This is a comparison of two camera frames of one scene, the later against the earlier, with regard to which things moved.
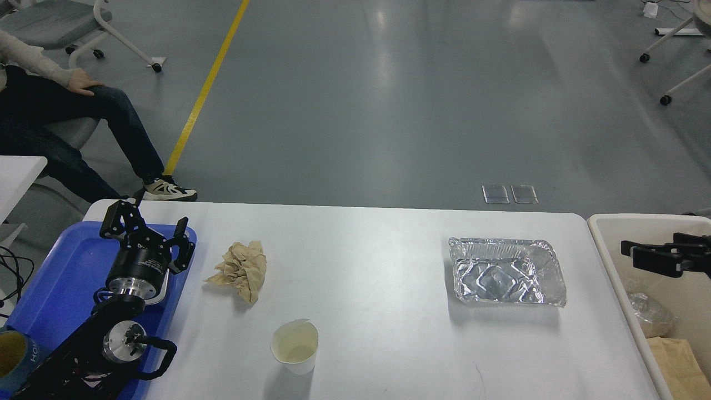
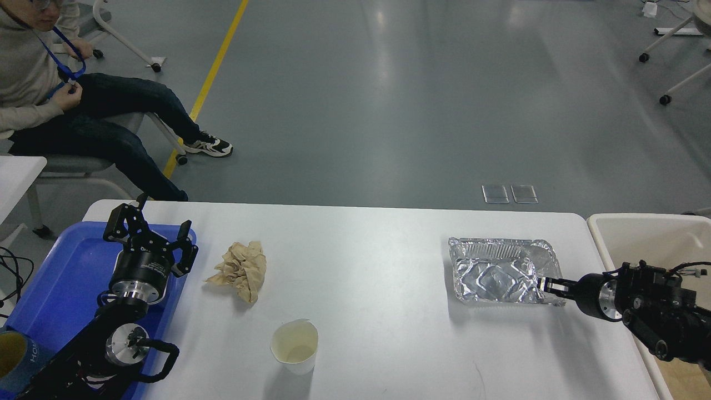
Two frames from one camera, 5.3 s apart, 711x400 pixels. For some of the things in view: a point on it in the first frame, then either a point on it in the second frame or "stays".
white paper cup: [294, 344] stays
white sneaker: [165, 189] → [209, 145]
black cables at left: [20, 281] stays
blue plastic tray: [62, 291] stays
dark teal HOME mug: [20, 354] stays
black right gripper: [668, 264] → [595, 294]
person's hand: [80, 81] → [68, 96]
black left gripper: [139, 265] stays
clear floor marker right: [524, 194] stays
